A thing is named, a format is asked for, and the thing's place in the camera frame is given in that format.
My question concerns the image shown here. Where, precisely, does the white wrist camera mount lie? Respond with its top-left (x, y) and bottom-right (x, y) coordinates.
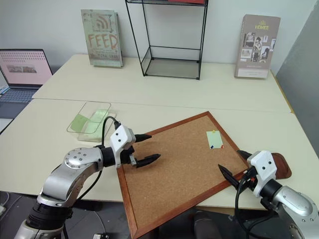
top-left (250, 150), bottom-right (278, 198)
top-left (109, 125), bottom-right (137, 170)

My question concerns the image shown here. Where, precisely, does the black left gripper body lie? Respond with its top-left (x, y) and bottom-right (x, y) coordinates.
top-left (119, 141), bottom-right (138, 167)

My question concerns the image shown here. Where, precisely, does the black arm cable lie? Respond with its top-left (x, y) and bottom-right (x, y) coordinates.
top-left (234, 171), bottom-right (257, 239)
top-left (62, 116), bottom-right (122, 239)

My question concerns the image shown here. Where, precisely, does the red item on rack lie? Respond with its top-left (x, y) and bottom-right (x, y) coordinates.
top-left (167, 0), bottom-right (209, 6)

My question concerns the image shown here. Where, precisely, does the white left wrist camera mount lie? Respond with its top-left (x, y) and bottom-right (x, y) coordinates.
top-left (109, 125), bottom-right (137, 170)

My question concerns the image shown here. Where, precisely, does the open laptop with pink screen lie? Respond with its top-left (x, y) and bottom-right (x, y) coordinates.
top-left (0, 48), bottom-right (54, 111)

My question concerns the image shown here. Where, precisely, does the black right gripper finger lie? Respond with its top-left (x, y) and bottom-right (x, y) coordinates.
top-left (218, 163), bottom-right (241, 188)
top-left (236, 149), bottom-right (253, 163)

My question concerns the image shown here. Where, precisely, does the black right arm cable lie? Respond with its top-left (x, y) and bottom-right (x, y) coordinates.
top-left (234, 171), bottom-right (257, 239)

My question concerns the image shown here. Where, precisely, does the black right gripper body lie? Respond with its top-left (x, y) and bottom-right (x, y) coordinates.
top-left (238, 167), bottom-right (259, 194)

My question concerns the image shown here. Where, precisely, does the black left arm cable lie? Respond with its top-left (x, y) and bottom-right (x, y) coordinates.
top-left (62, 116), bottom-right (122, 239)

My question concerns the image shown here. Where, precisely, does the beige HOMES book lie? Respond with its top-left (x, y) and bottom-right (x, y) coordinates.
top-left (234, 14), bottom-right (282, 81)

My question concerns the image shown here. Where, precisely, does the grey partition panel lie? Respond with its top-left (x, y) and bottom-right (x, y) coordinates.
top-left (270, 4), bottom-right (319, 162)

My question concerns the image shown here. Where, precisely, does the clear plastic box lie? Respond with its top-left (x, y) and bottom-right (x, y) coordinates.
top-left (66, 101), bottom-right (118, 143)

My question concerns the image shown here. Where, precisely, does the green FEED book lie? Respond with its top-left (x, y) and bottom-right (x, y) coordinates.
top-left (80, 9), bottom-right (124, 68)

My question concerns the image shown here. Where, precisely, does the wood framed cork board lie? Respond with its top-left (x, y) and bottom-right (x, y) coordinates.
top-left (117, 111), bottom-right (253, 239)

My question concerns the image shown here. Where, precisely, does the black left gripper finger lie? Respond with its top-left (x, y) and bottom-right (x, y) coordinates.
top-left (135, 153), bottom-right (161, 168)
top-left (134, 133), bottom-right (153, 143)

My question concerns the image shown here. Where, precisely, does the light green paper note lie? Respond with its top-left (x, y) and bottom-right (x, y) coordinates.
top-left (206, 129), bottom-right (224, 150)

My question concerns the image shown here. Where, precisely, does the black wire rack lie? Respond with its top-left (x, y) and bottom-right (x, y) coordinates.
top-left (125, 0), bottom-right (209, 81)

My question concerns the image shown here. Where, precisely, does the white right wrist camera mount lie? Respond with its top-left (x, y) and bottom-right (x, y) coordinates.
top-left (250, 150), bottom-right (278, 198)

